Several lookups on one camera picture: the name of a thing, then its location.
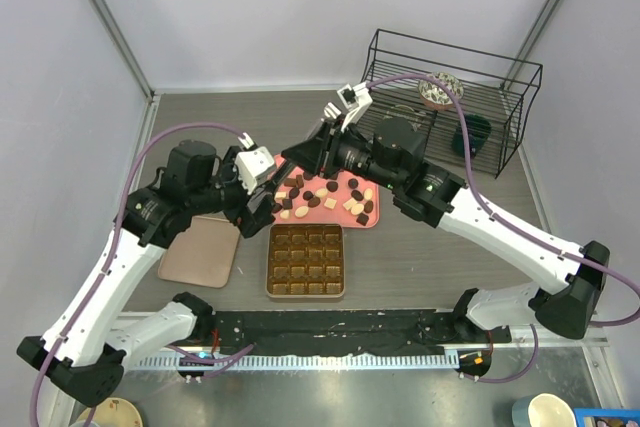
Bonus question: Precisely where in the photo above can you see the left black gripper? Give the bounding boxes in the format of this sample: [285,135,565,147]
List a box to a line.
[189,147,276,237]

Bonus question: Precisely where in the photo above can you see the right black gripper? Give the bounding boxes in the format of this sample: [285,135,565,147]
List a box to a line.
[283,113,402,192]

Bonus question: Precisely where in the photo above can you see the gold chocolate box with tray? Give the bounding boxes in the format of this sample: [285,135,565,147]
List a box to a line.
[266,224,346,300]

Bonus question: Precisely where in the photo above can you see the metal tongs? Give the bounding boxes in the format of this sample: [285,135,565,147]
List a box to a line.
[267,102,342,192]

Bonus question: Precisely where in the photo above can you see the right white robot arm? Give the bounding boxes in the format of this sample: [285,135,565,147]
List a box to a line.
[268,118,610,342]

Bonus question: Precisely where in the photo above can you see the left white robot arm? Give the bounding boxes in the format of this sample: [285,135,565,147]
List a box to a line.
[17,140,276,407]

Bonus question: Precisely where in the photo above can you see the white oval chocolate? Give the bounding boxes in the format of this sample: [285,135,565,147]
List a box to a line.
[294,205,309,218]

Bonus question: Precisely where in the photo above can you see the brown leaf chocolate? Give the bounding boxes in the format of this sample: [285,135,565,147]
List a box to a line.
[308,197,321,208]

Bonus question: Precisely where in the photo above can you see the pink plastic tray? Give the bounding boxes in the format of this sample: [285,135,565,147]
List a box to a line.
[274,168,380,229]

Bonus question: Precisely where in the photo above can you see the rose gold tin lid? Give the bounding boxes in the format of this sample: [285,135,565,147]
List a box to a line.
[157,216,240,288]

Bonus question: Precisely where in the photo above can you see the floral ceramic bowl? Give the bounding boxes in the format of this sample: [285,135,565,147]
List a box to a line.
[417,72,464,111]

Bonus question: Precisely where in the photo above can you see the dark green mug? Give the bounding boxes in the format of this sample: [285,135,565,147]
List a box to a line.
[451,114,492,158]

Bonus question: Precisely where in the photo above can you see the beige plate bottom left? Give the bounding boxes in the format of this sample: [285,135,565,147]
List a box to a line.
[71,397,144,427]

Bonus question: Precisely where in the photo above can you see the white bowl bottom right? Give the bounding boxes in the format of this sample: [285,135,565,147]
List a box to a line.
[511,393,577,427]

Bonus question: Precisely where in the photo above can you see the blue box corner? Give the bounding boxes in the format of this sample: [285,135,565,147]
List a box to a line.
[574,408,640,427]

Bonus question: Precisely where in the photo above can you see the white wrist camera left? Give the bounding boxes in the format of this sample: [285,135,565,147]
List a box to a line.
[234,132,276,195]

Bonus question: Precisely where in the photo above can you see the black wire rack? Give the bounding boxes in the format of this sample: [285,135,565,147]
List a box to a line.
[358,29,543,176]

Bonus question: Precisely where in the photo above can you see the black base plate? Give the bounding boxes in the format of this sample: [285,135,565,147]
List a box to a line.
[211,309,512,357]

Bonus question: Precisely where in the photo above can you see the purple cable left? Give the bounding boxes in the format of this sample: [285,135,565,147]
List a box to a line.
[30,121,256,427]

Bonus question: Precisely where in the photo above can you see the purple cable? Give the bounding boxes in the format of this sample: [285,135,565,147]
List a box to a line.
[30,121,256,427]
[364,72,640,382]

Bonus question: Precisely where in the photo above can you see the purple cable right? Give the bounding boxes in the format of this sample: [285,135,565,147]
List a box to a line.
[364,72,640,382]

